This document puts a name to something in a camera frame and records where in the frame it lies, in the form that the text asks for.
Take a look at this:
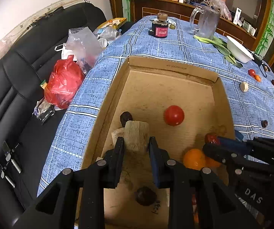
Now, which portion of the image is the dark jar with pink label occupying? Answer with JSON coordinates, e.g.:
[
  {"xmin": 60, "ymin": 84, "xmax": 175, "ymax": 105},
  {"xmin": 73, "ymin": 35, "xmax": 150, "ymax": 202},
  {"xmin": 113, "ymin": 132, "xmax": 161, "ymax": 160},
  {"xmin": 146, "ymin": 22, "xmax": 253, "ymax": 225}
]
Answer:
[{"xmin": 148, "ymin": 13, "xmax": 168, "ymax": 38}]

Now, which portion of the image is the clear glass beer mug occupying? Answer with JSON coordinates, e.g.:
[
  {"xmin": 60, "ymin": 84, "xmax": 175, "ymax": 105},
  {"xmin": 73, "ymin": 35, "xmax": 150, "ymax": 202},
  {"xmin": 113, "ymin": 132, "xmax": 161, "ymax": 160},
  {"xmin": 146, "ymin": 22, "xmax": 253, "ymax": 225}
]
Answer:
[{"xmin": 190, "ymin": 5, "xmax": 220, "ymax": 40}]

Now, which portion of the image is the beige yam chunk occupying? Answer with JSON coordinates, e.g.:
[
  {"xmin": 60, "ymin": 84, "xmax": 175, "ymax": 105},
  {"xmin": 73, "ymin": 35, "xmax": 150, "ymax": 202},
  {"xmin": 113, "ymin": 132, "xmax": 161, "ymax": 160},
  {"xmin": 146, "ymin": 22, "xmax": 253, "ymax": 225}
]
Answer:
[{"xmin": 111, "ymin": 127, "xmax": 125, "ymax": 146}]

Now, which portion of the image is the orange tangerine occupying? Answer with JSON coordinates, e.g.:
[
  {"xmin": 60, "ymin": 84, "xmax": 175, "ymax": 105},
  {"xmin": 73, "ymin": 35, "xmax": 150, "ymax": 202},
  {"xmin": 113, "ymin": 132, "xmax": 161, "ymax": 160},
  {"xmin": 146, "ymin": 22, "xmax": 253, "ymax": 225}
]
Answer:
[
  {"xmin": 205, "ymin": 157, "xmax": 222, "ymax": 168},
  {"xmin": 183, "ymin": 148, "xmax": 206, "ymax": 171}
]

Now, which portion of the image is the shallow cardboard box tray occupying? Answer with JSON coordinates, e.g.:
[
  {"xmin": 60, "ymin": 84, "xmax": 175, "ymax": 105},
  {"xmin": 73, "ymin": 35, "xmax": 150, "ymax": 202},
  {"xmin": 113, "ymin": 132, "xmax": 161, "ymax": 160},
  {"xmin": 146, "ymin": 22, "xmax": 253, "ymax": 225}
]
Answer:
[{"xmin": 82, "ymin": 56, "xmax": 235, "ymax": 228}]

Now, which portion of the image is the black power adapter with cable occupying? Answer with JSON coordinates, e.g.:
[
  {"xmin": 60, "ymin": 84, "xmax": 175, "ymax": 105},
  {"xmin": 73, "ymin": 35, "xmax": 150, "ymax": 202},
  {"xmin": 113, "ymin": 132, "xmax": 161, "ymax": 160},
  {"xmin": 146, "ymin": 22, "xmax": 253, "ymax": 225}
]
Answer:
[{"xmin": 253, "ymin": 53, "xmax": 271, "ymax": 77}]

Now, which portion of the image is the blue plaid tablecloth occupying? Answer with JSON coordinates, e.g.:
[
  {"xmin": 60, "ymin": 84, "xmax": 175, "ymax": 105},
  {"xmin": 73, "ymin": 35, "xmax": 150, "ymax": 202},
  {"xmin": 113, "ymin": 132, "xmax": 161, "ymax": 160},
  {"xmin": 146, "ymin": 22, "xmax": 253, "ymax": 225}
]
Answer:
[{"xmin": 38, "ymin": 16, "xmax": 274, "ymax": 192}]

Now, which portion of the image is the dark wrinkled date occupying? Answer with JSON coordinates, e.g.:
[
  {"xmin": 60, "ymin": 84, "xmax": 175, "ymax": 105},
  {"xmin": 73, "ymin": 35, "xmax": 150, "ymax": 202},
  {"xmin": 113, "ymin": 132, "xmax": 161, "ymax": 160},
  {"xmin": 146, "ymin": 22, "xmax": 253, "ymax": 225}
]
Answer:
[{"xmin": 261, "ymin": 120, "xmax": 268, "ymax": 128}]

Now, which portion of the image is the white bowl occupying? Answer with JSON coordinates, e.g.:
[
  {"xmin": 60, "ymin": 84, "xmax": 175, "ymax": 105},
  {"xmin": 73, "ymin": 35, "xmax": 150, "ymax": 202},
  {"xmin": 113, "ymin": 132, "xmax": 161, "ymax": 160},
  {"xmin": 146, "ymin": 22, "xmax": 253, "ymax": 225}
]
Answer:
[{"xmin": 226, "ymin": 36, "xmax": 254, "ymax": 64}]

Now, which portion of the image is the red plastic bag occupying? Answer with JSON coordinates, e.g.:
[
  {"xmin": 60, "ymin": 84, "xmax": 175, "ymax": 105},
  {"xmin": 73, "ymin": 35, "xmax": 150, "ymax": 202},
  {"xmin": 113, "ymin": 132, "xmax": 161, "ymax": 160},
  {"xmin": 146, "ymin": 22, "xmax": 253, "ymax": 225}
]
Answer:
[{"xmin": 44, "ymin": 55, "xmax": 85, "ymax": 109}]

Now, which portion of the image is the clear plastic bag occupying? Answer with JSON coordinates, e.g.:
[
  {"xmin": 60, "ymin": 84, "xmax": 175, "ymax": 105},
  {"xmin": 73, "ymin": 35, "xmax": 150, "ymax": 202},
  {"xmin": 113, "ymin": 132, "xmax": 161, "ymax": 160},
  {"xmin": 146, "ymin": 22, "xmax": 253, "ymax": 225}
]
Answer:
[{"xmin": 54, "ymin": 26, "xmax": 122, "ymax": 75}]

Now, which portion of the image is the far small orange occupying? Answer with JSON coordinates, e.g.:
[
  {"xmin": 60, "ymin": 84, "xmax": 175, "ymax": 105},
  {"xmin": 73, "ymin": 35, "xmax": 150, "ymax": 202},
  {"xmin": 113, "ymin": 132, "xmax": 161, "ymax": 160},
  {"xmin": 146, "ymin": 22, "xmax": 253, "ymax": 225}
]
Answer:
[{"xmin": 254, "ymin": 75, "xmax": 262, "ymax": 82}]

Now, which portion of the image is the black leather sofa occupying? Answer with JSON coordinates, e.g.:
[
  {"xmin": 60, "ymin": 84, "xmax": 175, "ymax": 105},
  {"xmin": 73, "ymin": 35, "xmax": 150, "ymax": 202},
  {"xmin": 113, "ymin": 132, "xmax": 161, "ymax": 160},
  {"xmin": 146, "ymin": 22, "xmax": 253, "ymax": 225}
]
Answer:
[{"xmin": 0, "ymin": 2, "xmax": 106, "ymax": 228}]

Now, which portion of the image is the small red date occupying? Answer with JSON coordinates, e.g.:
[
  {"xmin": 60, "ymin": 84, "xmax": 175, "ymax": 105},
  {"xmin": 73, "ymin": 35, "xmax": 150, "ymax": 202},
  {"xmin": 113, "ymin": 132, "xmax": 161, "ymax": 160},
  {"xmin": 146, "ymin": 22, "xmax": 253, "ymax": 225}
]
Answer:
[{"xmin": 205, "ymin": 133, "xmax": 220, "ymax": 145}]

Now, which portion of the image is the plastic bag on cabinet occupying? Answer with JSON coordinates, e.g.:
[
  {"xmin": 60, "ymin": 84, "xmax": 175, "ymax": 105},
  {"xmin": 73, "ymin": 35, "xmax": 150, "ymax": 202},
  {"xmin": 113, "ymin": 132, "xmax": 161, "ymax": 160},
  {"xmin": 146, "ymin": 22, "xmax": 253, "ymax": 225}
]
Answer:
[{"xmin": 203, "ymin": 0, "xmax": 232, "ymax": 21}]

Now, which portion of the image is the wooden sideboard cabinet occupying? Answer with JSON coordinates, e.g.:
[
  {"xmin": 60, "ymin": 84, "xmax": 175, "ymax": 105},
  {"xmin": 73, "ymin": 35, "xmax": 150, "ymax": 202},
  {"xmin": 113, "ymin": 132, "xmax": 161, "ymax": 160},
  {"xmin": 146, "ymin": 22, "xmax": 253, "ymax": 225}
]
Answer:
[{"xmin": 109, "ymin": 0, "xmax": 272, "ymax": 52}]

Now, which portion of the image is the green leafy vegetable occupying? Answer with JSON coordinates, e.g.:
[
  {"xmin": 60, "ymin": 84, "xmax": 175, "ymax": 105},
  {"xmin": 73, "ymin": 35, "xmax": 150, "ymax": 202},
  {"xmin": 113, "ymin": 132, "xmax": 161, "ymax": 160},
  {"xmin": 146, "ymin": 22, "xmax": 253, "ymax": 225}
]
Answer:
[{"xmin": 193, "ymin": 35, "xmax": 243, "ymax": 69}]

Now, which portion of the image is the white tube on cabinet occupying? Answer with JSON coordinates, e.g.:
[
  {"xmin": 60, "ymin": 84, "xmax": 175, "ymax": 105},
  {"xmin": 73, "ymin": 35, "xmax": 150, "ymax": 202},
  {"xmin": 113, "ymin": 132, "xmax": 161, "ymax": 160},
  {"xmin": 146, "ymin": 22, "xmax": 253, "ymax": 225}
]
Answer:
[{"xmin": 233, "ymin": 7, "xmax": 241, "ymax": 25}]

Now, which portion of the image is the dark round plum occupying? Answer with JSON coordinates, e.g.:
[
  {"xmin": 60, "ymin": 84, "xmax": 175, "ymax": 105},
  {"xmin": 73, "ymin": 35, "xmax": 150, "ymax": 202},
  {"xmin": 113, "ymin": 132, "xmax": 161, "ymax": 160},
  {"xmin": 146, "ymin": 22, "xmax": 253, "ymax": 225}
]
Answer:
[{"xmin": 135, "ymin": 186, "xmax": 157, "ymax": 206}]

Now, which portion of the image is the red tomato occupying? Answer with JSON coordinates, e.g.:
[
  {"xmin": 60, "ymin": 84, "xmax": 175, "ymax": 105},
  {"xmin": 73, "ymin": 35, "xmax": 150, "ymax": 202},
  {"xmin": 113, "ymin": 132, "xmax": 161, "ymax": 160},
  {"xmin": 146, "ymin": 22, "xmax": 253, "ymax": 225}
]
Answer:
[
  {"xmin": 164, "ymin": 105, "xmax": 185, "ymax": 126},
  {"xmin": 248, "ymin": 69, "xmax": 256, "ymax": 77}
]

